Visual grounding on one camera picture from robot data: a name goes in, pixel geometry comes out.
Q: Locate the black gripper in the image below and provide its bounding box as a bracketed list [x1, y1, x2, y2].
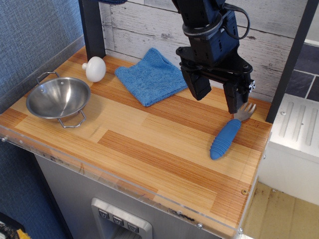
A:
[176, 32, 255, 114]

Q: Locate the blue cloth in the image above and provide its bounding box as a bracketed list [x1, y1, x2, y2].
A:
[115, 48, 187, 107]

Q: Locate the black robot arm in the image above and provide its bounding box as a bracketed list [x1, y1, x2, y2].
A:
[173, 0, 255, 114]

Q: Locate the white grooved appliance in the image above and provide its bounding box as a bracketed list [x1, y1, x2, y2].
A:
[258, 94, 319, 204]

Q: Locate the white mushroom toy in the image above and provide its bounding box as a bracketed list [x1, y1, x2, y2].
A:
[82, 56, 106, 83]

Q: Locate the clear acrylic table edge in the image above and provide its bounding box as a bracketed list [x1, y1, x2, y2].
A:
[0, 125, 273, 239]

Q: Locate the silver dispenser button panel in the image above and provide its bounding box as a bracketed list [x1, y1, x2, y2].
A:
[91, 198, 153, 239]

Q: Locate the stainless cabinet front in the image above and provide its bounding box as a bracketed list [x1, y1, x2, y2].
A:
[36, 156, 239, 239]

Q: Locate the blue handled metal fork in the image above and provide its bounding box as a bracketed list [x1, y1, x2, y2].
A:
[210, 103, 256, 160]

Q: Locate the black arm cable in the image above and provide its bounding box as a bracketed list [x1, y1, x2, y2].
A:
[219, 2, 251, 40]

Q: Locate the black right frame post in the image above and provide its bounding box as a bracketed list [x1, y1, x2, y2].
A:
[266, 0, 319, 123]

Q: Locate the black frame post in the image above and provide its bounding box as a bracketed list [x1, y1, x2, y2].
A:
[78, 0, 106, 60]
[266, 0, 319, 123]

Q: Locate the black left frame post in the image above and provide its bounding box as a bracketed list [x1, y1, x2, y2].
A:
[78, 0, 106, 60]

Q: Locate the steel bowl with handles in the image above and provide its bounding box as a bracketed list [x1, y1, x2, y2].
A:
[26, 72, 91, 128]

